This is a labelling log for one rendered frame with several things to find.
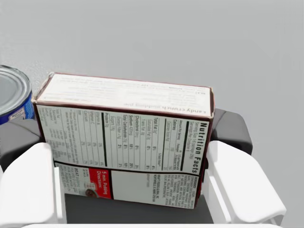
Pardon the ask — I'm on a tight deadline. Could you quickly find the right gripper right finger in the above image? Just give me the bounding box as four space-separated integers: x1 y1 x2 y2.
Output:
203 108 287 225

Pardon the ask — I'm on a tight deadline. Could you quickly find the blue flat can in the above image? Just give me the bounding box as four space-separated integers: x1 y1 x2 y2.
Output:
0 65 36 126

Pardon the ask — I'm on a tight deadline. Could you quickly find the red and white carton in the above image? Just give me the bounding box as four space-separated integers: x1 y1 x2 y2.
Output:
31 72 216 210

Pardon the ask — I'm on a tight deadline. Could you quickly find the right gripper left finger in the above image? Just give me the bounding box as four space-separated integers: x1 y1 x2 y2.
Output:
0 118 67 226

